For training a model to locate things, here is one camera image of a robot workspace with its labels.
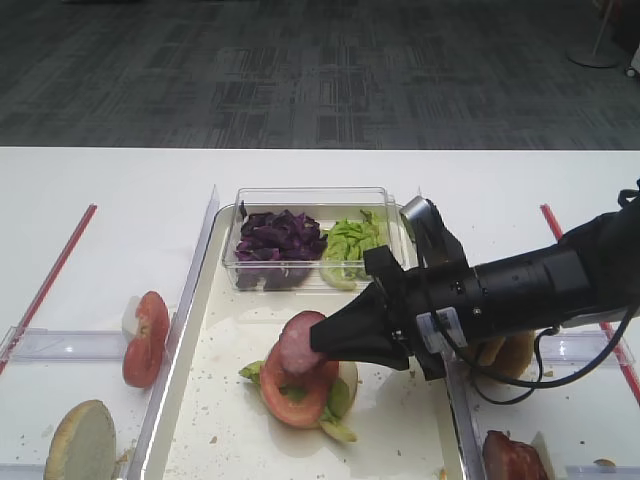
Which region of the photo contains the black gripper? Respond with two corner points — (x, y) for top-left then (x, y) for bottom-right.
(310, 246), (469, 381)

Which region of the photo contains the pink meat slice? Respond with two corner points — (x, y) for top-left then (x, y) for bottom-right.
(278, 310), (326, 375)

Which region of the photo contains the stack of meat slices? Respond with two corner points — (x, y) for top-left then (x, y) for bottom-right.
(482, 430), (549, 480)

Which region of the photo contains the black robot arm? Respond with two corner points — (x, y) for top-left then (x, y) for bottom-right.
(310, 189), (639, 380)

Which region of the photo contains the tomato slice on bun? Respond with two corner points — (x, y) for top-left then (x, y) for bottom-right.
(259, 342), (339, 429)

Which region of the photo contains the lettuce on bun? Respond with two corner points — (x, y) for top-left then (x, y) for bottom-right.
(239, 361), (357, 443)

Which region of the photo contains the green lettuce in container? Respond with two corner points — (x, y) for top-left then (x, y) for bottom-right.
(320, 210), (385, 291)

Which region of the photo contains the upright tomato slice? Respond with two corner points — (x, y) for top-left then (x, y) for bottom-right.
(122, 291), (170, 389)

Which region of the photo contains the clear holder under meat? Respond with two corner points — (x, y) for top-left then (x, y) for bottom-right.
(566, 464), (640, 480)

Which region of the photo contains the clear holder under tomato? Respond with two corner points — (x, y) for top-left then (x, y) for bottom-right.
(1, 327), (127, 363)

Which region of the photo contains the purple cabbage in container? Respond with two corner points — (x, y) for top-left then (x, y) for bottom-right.
(234, 202), (327, 291)

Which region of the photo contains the clear plastic container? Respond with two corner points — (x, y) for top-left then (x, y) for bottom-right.
(222, 187), (409, 292)

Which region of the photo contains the sesame bun half outer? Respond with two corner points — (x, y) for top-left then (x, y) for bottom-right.
(468, 331), (535, 379)

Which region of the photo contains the metal baking tray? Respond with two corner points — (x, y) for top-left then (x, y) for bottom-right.
(144, 207), (464, 479)

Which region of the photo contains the clear holder under buns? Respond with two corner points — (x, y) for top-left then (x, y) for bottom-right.
(540, 328), (636, 368)

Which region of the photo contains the right red strip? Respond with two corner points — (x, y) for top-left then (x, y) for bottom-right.
(539, 202), (640, 406)

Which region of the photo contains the red strip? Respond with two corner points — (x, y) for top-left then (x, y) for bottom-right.
(539, 202), (640, 406)
(1, 204), (98, 372)

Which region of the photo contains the upright bun half left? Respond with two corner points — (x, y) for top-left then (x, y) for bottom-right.
(43, 399), (116, 480)

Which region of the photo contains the left red strip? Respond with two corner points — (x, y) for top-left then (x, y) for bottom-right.
(1, 204), (98, 372)

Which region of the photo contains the stanchion base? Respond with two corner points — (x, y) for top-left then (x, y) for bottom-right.
(565, 1), (619, 69)

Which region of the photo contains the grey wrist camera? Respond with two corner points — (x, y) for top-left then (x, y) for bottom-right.
(400, 196), (468, 268)

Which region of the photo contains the black cable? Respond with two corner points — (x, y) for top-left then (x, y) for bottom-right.
(434, 309), (640, 405)

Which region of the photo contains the clear rail beside tray left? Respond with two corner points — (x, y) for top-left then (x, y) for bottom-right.
(120, 189), (220, 479)

